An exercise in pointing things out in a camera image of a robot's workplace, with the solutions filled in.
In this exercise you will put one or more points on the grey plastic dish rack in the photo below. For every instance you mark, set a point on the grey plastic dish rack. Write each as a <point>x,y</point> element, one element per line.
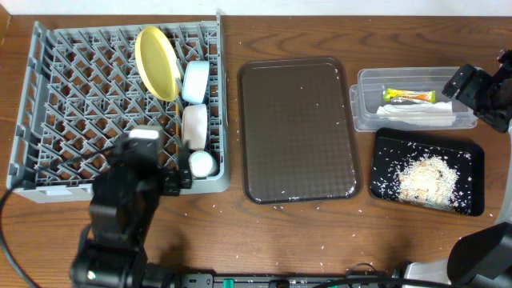
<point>81,92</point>

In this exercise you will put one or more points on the black waste tray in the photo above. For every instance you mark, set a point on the black waste tray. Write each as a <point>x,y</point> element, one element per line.
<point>395,149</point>

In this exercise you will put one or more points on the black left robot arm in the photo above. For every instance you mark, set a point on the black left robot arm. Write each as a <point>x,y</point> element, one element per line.
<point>111,249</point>

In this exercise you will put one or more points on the wooden chopstick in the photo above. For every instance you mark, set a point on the wooden chopstick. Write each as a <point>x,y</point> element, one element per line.
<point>177,120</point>

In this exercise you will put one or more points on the white crumpled napkin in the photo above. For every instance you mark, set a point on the white crumpled napkin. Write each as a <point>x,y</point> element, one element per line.
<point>425,114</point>

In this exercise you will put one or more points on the clear plastic waste bin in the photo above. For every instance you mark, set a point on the clear plastic waste bin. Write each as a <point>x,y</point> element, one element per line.
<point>367,96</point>

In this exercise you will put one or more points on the brown serving tray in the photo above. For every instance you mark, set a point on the brown serving tray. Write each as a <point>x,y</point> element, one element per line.
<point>296,131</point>

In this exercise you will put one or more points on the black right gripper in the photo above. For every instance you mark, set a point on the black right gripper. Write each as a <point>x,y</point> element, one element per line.
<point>468,94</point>

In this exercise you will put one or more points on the white plastic cup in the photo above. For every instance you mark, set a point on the white plastic cup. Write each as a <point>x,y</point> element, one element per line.
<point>202,164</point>

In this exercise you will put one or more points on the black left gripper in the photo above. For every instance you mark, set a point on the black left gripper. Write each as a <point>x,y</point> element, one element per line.
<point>169,181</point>

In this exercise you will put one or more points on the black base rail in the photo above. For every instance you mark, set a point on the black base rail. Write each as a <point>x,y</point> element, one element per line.
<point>282,281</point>

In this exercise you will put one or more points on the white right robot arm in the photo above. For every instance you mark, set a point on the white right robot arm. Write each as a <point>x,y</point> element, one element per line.
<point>481,259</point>

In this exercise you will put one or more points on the light blue bowl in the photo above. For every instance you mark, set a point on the light blue bowl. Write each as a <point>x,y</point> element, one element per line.
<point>195,81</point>

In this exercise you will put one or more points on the white round bowl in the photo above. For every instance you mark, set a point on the white round bowl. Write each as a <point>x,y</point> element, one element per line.
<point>194,126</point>

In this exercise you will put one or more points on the yellow round plate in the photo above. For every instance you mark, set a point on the yellow round plate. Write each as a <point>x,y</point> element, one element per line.
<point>156,63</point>

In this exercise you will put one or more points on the yellow orange snack wrapper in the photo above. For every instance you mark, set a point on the yellow orange snack wrapper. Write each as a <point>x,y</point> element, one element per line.
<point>394,95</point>

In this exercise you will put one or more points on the pile of rice waste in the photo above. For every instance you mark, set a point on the pile of rice waste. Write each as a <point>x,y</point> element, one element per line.
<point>428,182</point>

